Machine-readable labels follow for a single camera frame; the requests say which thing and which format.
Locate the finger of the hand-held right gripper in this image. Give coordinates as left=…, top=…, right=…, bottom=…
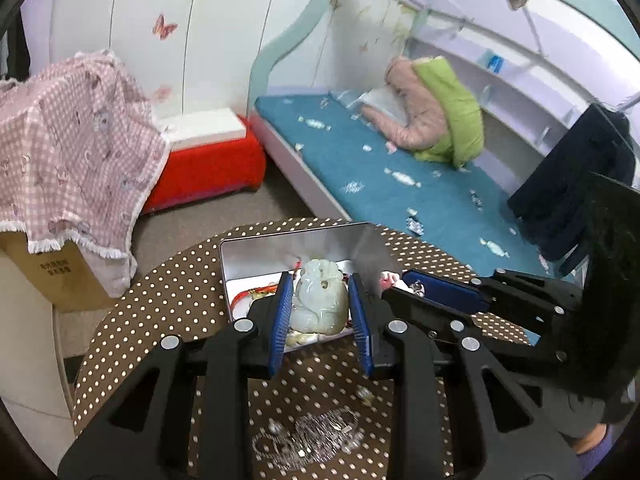
left=401, top=269, right=585, bottom=347
left=381, top=284, right=562, bottom=375

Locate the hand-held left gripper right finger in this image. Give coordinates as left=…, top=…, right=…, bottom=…
left=347, top=272, right=583, bottom=480

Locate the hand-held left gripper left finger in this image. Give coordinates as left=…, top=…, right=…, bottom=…
left=57, top=271, right=296, bottom=480

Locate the red tassel cord charm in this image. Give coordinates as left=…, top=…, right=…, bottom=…
left=230, top=260, right=301, bottom=312

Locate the pale green jade pendant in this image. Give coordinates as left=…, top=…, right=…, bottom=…
left=285, top=258, right=351, bottom=347

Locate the grey metal tin box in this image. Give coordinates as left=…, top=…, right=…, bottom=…
left=219, top=222, right=398, bottom=356

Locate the silver chain necklace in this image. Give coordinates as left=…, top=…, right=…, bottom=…
left=252, top=406, right=364, bottom=462

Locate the person's right forearm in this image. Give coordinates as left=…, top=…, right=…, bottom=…
left=565, top=391, right=626, bottom=461

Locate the dark hanging garment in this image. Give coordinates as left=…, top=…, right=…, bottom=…
left=507, top=102, right=636, bottom=276

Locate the blue patterned mattress sheet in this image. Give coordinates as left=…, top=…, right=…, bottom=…
left=255, top=92, right=576, bottom=281

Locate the red ottoman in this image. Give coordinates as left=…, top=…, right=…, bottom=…
left=140, top=115, right=267, bottom=216

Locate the pink padded jacket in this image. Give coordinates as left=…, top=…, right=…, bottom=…
left=362, top=56, right=451, bottom=150

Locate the white pillow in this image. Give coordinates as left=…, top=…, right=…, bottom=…
left=357, top=85, right=408, bottom=123

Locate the flat white box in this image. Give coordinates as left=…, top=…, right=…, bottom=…
left=152, top=107, right=248, bottom=151

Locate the cardboard box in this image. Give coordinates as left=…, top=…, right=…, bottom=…
left=0, top=230, right=123, bottom=313

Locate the white low cabinet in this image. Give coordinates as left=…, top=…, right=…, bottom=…
left=0, top=255, right=76, bottom=431

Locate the pink checkered cloth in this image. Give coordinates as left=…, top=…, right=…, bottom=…
left=0, top=50, right=171, bottom=261

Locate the white wardrobe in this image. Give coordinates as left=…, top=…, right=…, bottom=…
left=47, top=0, right=326, bottom=116

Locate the pink brown butterfly sticker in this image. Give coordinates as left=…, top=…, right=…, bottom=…
left=152, top=14, right=179, bottom=40

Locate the lilac wall shelf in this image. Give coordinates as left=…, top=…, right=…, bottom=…
left=407, top=25, right=601, bottom=161

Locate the teal bunk bed frame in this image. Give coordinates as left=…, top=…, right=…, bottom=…
left=247, top=0, right=640, bottom=226

